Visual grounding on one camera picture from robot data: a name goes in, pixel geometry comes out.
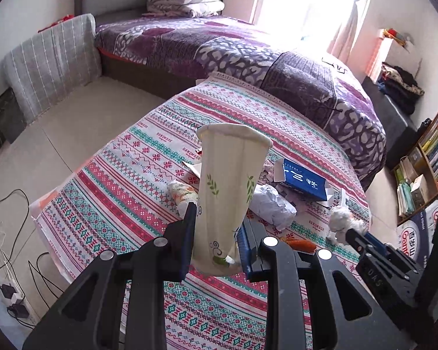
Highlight white paper ball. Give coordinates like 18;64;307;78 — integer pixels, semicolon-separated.
249;184;297;232

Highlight black box on floor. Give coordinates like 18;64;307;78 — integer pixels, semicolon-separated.
0;88;27;144

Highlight paper cup with leaves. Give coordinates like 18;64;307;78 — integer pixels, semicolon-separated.
192;123;273;277

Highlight white tissue wad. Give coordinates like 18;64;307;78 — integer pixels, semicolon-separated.
328;205;369;245

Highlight red white paper box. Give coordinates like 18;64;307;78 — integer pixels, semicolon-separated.
183;148;202;179

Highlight folded white quilt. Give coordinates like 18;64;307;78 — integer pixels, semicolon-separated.
146;0;225;18

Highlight grey checked covered chair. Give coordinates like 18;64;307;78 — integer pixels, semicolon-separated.
3;13;102;123

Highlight pink curtain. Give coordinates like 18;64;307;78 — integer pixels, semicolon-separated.
328;0;360;62

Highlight black bench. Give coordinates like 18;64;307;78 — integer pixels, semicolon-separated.
361;76;419;170

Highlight black floor cables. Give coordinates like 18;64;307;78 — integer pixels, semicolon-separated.
0;188;65;330

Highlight folded clothes pile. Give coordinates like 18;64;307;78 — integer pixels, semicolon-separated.
377;62;425;116

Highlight striped patterned table cloth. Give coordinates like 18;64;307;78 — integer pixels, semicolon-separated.
31;74;371;349

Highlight orange peel piece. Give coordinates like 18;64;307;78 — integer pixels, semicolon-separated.
286;239;317;254

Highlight printed plastic bag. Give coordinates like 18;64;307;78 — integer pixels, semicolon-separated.
168;180;199;218

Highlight wooden bookshelf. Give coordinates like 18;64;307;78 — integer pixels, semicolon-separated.
393;113;438;224

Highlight blue white carton box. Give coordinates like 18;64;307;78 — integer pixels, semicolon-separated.
273;158;334;202

